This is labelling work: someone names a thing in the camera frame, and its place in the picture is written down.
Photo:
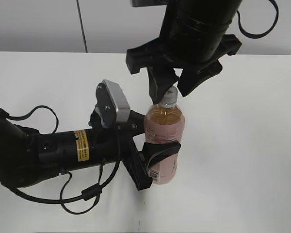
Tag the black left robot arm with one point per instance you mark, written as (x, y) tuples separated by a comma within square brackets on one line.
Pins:
[(28, 157)]

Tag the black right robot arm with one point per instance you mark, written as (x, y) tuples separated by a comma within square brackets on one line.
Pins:
[(191, 41)]

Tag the white bottle cap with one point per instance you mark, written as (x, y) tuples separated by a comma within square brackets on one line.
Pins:
[(170, 98)]

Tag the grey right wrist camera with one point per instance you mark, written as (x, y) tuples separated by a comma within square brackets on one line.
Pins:
[(147, 3)]

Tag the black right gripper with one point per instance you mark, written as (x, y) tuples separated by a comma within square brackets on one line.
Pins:
[(160, 61)]

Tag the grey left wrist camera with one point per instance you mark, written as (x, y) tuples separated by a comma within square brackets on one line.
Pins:
[(112, 105)]

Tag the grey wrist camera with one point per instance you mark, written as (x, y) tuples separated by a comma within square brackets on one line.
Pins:
[(147, 3), (112, 105)]

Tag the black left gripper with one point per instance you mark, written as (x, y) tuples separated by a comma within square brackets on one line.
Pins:
[(116, 143)]

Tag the pink label oolong tea bottle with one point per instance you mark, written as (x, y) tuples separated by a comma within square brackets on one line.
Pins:
[(164, 123)]

